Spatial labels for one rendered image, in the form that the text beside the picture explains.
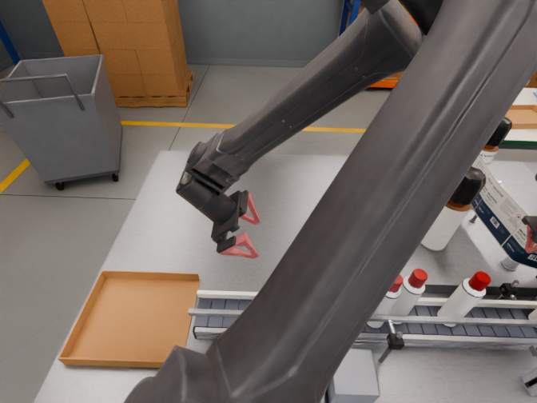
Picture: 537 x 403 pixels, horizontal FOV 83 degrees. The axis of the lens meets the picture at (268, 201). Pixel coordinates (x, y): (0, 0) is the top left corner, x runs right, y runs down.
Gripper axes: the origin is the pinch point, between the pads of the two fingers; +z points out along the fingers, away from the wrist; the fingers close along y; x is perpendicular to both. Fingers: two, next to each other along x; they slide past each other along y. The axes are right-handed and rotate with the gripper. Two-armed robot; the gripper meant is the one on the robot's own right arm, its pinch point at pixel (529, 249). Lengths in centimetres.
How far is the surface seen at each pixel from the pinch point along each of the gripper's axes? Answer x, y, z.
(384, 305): 13.1, 38.7, 6.4
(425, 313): 8.6, 22.7, 18.7
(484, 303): 7.0, 7.1, 15.4
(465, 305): 12.2, 18.4, 7.2
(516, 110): -135, -90, 30
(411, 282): 10.1, 33.3, 0.8
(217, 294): 7, 81, 15
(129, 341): 17, 104, 23
